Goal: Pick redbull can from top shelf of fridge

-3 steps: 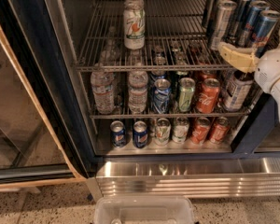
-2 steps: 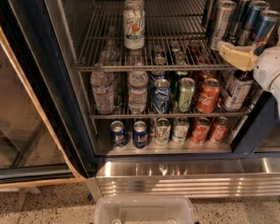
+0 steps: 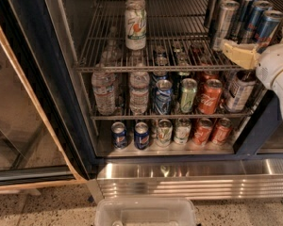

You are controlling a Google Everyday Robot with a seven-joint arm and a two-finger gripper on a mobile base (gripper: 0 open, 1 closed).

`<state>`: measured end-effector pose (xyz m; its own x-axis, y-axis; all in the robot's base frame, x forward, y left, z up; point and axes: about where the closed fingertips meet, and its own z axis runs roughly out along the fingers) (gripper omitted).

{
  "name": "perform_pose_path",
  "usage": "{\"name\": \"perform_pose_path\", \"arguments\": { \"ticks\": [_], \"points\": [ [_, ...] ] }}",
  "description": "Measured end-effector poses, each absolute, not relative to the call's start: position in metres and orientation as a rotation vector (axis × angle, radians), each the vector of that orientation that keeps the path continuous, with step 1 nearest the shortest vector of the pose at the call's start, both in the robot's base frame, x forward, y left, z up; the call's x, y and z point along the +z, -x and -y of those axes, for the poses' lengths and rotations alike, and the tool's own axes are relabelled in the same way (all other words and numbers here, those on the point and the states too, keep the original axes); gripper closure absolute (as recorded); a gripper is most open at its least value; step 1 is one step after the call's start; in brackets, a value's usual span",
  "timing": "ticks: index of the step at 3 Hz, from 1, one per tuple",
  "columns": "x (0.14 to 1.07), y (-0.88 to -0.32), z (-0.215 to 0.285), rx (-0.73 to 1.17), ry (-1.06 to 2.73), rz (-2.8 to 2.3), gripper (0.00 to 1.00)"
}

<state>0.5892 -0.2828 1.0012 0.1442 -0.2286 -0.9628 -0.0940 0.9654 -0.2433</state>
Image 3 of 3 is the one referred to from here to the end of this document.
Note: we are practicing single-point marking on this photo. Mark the white 7up can front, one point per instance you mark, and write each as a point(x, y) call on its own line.
point(135, 28)

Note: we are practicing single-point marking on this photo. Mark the silver slim can front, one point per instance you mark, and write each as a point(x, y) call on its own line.
point(226, 14)

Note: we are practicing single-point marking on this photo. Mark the white 7up can bottom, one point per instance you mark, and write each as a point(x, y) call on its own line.
point(164, 133)

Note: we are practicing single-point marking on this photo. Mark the white green can bottom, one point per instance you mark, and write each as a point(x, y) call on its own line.
point(182, 130)

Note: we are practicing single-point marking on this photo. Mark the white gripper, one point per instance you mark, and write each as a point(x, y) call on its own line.
point(271, 67)

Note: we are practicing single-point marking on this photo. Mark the right water bottle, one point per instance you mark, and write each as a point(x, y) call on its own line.
point(139, 90)

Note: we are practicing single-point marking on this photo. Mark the blue pepsi can bottom left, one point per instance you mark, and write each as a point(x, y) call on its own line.
point(119, 137)

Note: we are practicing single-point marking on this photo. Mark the top wire shelf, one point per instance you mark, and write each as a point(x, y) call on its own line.
point(176, 38)

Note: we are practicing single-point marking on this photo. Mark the clear plastic bin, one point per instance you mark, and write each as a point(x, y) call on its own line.
point(145, 212)

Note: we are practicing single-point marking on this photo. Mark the silver slim can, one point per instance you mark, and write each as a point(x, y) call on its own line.
point(226, 14)
point(209, 12)
point(214, 16)

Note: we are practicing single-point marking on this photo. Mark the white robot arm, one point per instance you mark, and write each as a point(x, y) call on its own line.
point(277, 86)

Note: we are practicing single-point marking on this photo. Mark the white diet coke can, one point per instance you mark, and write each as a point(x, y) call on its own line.
point(239, 91)

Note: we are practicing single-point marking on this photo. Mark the wire shelf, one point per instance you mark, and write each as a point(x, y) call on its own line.
point(176, 38)
point(127, 114)

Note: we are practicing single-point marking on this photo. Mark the white 7up can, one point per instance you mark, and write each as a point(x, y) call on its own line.
point(135, 28)
point(164, 133)

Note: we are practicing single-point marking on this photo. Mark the green can middle shelf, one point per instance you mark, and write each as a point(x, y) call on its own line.
point(188, 93)

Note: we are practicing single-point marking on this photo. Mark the red coca-cola can middle shelf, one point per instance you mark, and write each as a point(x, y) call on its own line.
point(210, 96)

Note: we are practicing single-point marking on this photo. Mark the blue pepsi can middle shelf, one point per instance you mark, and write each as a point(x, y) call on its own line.
point(163, 97)

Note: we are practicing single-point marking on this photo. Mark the blue pepsi can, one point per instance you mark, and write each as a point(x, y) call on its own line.
point(119, 137)
point(141, 135)

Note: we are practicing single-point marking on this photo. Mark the blue redbull can front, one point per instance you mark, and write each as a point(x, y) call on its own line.
point(269, 23)

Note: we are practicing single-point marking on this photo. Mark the red coke can bottom right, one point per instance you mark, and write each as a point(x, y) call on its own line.
point(221, 131)

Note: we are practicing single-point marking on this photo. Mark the silver slim can back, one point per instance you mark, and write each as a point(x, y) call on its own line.
point(209, 12)

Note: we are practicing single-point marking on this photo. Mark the left water bottle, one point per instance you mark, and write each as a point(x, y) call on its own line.
point(103, 85)

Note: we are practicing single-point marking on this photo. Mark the red coke can bottom left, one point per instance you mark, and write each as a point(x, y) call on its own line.
point(202, 131)

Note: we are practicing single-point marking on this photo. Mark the stainless steel fridge base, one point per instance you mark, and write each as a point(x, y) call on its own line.
point(214, 180)

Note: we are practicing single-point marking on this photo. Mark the silver slim can middle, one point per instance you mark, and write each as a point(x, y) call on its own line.
point(214, 16)

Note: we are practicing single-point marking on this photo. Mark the middle wire shelf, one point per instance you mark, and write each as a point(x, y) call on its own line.
point(127, 114)

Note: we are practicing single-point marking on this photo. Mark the open glass fridge door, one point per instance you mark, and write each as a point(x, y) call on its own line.
point(40, 125)

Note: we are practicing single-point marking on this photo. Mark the red coke can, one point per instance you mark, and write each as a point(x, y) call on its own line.
point(221, 131)
point(202, 131)

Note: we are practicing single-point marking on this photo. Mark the water bottle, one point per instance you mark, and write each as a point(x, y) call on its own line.
point(103, 85)
point(139, 90)

